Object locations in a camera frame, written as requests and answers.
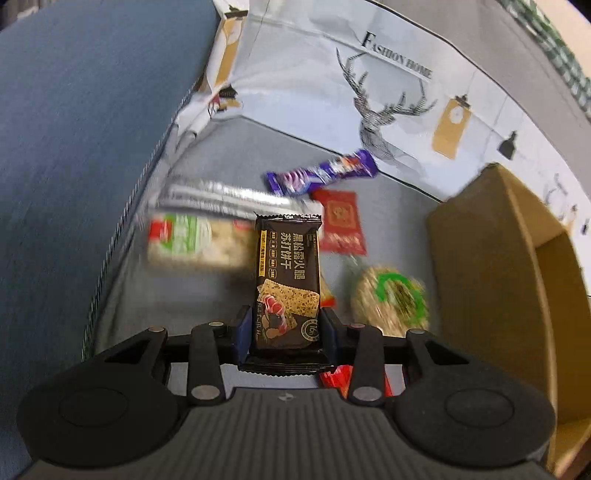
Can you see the white deer-print fabric bin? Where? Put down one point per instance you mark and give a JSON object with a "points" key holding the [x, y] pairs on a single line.
{"points": [[406, 115]]}

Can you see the round green-label cookie packet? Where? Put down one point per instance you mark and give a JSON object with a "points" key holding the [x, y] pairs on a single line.
{"points": [[388, 295]]}

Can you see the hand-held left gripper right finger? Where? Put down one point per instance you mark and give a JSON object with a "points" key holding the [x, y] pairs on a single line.
{"points": [[328, 334]]}

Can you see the purple candy bar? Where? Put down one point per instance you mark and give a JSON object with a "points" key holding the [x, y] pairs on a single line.
{"points": [[323, 171]]}

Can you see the small red-orange snack packet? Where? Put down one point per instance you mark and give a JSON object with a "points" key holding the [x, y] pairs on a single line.
{"points": [[339, 381]]}

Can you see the black cracker packet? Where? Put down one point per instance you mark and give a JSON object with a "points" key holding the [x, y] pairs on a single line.
{"points": [[286, 258]]}

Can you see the brown cardboard box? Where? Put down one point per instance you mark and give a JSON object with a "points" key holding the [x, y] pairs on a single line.
{"points": [[485, 277]]}

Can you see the red square snack packet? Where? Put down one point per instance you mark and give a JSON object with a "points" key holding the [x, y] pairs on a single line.
{"points": [[342, 217]]}

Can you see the green checked cloth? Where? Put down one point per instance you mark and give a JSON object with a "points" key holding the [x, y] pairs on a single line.
{"points": [[554, 46]]}

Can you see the clear green-label snack bar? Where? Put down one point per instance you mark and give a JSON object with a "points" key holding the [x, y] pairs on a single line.
{"points": [[194, 240]]}

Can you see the long silver foil packet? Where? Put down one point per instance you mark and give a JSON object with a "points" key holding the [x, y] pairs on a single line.
{"points": [[207, 194]]}

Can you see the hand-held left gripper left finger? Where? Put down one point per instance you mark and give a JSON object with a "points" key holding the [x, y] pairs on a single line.
{"points": [[243, 337]]}

